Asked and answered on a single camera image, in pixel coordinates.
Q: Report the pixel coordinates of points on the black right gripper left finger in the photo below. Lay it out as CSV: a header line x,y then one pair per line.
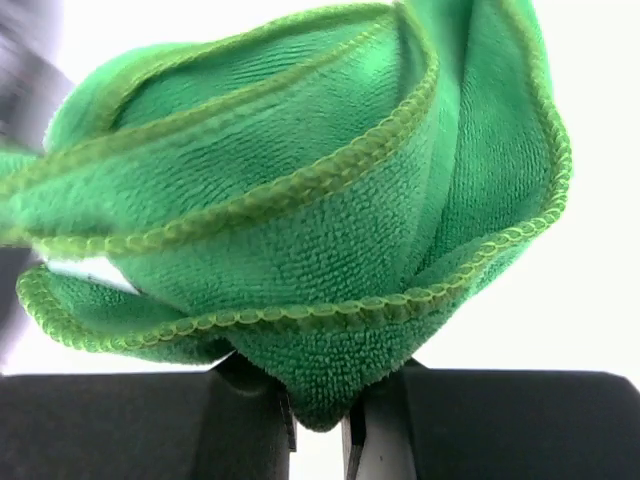
x,y
231,422

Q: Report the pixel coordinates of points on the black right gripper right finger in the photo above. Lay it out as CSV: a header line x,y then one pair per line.
x,y
422,423

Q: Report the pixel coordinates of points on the green microfiber cloth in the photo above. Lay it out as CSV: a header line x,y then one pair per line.
x,y
319,194

